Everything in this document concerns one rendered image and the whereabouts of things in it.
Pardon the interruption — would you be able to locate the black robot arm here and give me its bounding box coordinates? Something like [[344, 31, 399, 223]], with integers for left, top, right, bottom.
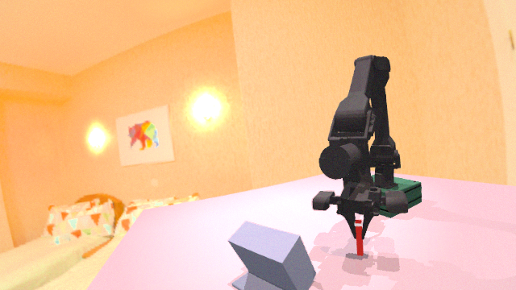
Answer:
[[318, 55, 401, 215]]

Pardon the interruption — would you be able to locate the red square peg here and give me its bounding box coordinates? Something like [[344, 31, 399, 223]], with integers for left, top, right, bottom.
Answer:
[[354, 219, 364, 256]]

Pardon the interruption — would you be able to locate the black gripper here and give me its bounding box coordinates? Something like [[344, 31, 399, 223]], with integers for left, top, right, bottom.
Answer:
[[312, 168, 409, 240]]

